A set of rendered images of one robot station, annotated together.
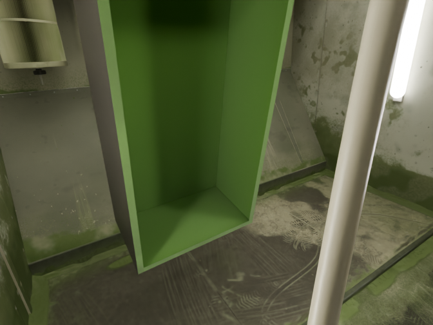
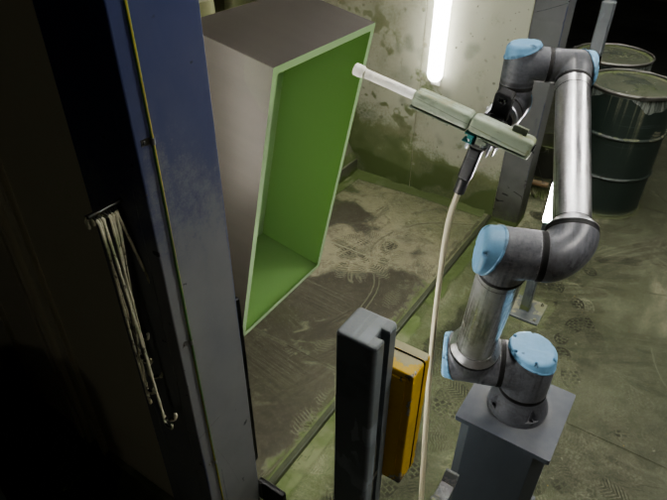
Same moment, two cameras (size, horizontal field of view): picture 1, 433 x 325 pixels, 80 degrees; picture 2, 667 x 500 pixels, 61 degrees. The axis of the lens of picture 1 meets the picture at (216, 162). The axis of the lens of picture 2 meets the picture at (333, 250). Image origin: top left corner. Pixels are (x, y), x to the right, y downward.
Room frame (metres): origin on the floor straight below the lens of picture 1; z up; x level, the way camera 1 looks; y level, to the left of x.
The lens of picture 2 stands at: (-0.85, 0.77, 2.14)
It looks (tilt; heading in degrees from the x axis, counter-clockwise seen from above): 36 degrees down; 333
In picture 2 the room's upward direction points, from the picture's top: 1 degrees clockwise
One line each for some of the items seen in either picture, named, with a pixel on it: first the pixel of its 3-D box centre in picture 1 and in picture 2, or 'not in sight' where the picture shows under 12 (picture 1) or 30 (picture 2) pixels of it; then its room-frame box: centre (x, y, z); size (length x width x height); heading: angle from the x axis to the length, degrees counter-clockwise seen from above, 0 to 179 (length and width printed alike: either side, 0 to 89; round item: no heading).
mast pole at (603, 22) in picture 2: not in sight; (559, 183); (0.79, -1.30, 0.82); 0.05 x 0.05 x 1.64; 30
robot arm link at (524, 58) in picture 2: not in sight; (524, 64); (0.27, -0.38, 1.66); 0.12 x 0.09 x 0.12; 51
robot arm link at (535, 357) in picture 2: not in sight; (525, 365); (-0.05, -0.32, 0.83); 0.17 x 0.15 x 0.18; 51
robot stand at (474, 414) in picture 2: not in sight; (499, 461); (-0.05, -0.33, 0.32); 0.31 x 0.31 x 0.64; 30
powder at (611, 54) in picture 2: not in sight; (613, 56); (2.03, -3.05, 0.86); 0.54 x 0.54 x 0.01
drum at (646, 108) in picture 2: not in sight; (614, 143); (1.51, -2.65, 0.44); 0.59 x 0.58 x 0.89; 134
